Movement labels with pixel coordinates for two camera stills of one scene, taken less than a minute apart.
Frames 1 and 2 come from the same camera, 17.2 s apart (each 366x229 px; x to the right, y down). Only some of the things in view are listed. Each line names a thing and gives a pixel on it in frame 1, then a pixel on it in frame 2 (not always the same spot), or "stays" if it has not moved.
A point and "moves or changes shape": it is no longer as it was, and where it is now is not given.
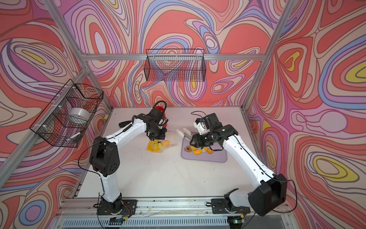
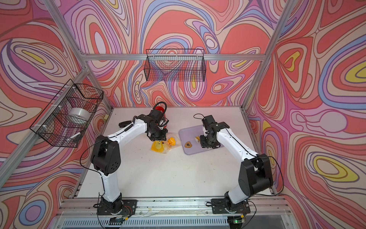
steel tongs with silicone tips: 186,135 moves or changes shape
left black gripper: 162,137 stays
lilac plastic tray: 220,156 to 188,134
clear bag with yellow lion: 157,146 moves or changes shape
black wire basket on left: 66,119 stays
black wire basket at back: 175,65 stays
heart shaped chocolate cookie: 188,149 moves or changes shape
